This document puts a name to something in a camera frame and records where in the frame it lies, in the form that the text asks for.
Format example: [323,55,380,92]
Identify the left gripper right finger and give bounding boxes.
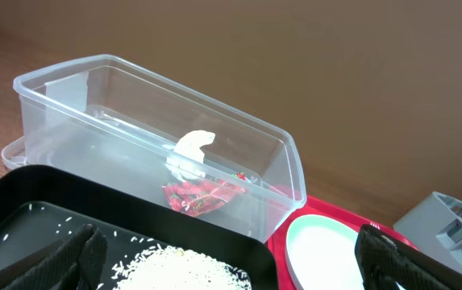
[355,224,462,290]

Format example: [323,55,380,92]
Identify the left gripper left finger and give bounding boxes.
[0,224,108,290]

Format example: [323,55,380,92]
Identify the light blue plate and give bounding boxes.
[285,214,364,290]

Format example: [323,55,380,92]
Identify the white rice pile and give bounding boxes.
[111,244,252,290]

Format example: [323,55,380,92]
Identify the red snack wrapper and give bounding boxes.
[162,178,247,218]

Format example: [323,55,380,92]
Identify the white tissue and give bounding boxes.
[165,130,216,182]

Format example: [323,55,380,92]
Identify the grey dishwasher rack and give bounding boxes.
[393,192,462,274]

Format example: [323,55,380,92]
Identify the black plastic tray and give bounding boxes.
[0,165,278,290]

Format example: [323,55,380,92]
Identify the red serving tray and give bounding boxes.
[266,197,417,290]

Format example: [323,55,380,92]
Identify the clear plastic bin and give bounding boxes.
[2,54,307,242]

